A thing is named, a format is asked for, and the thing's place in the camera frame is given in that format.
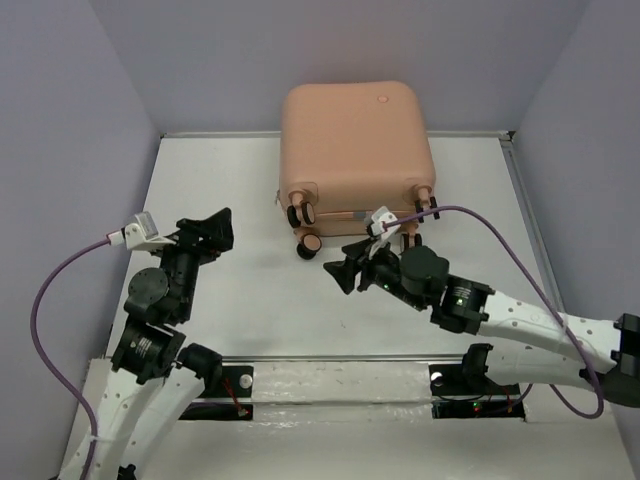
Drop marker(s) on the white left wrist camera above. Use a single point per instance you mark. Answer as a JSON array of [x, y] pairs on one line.
[[141, 234]]

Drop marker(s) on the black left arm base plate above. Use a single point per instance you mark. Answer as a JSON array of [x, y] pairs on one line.
[[228, 399]]

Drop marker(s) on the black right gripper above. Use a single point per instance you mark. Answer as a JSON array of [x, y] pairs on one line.
[[356, 258]]

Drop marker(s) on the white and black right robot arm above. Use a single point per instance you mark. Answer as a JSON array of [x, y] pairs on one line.
[[521, 343]]

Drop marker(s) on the pink hard-shell suitcase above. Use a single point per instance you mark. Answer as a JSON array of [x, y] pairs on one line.
[[347, 149]]

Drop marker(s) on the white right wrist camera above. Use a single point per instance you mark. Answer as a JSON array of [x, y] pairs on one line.
[[381, 227]]

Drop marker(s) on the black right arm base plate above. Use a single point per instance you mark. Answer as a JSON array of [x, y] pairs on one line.
[[455, 397]]

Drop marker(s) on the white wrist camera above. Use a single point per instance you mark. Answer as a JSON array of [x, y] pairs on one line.
[[141, 234], [381, 227]]

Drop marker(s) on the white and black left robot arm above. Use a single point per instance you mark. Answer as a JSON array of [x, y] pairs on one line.
[[155, 374]]

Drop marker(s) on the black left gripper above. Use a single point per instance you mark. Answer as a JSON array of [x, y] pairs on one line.
[[218, 228]]

